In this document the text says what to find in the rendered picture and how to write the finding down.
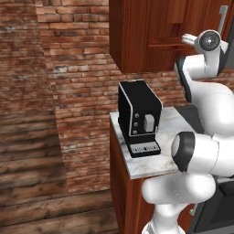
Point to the brown wooden cupboard door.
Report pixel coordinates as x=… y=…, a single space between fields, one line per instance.
x=146 y=30

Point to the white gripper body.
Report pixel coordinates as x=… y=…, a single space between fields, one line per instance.
x=190 y=39

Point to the brown wooden base cupboard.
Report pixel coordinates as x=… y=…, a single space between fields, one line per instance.
x=122 y=189

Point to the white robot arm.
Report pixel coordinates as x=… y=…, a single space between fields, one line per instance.
x=210 y=109

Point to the brown wooden wall cupboard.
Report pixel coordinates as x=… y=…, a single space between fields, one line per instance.
x=117 y=33

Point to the black coffee machine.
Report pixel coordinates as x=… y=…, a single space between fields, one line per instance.
x=138 y=103

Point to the black hob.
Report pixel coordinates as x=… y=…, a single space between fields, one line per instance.
x=191 y=117

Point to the black oven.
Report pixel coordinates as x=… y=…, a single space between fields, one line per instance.
x=218 y=210

